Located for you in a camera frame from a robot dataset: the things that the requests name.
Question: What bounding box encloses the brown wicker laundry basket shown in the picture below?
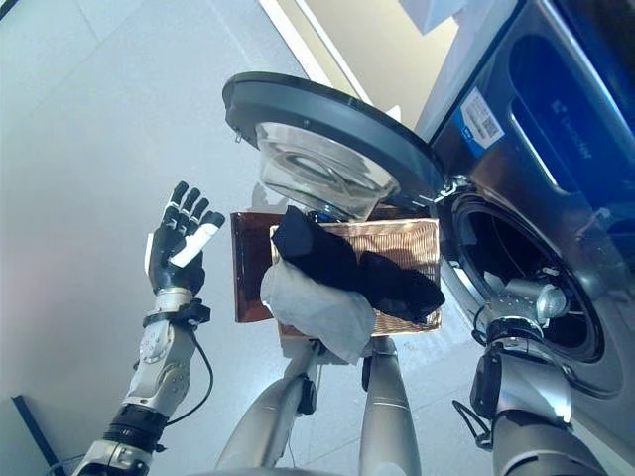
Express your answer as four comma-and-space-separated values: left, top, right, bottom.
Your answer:
269, 216, 444, 339

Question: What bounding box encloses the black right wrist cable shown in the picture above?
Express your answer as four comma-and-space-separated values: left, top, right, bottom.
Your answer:
452, 398, 493, 450

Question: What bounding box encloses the silver right robot leg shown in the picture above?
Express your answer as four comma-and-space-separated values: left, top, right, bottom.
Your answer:
359, 339, 424, 476

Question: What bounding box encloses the blue white label sticker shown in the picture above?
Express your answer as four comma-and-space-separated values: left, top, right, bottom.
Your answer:
451, 86, 508, 153

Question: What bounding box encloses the black garment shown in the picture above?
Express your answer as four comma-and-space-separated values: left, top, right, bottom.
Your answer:
271, 205, 446, 326

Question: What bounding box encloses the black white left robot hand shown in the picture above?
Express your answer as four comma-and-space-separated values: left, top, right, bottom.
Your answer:
143, 180, 227, 298

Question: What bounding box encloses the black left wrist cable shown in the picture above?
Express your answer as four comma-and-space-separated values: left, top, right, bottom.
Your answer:
162, 325, 215, 428

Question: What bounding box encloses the round glass washer door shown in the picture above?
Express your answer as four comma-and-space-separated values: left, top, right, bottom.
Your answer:
221, 71, 445, 225

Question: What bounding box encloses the white cabinet side panel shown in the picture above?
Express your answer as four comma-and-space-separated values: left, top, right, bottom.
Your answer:
416, 0, 528, 146

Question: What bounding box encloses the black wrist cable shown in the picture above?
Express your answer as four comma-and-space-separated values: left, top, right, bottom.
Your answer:
162, 325, 215, 428
452, 398, 493, 450

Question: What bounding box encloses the white counter cabinet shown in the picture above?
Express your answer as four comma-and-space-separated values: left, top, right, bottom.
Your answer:
257, 0, 472, 133

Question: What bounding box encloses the dark grey washing machine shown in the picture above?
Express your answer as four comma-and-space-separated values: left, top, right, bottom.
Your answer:
415, 0, 635, 428

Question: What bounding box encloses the light grey garment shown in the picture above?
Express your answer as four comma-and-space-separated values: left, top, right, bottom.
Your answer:
260, 260, 376, 366

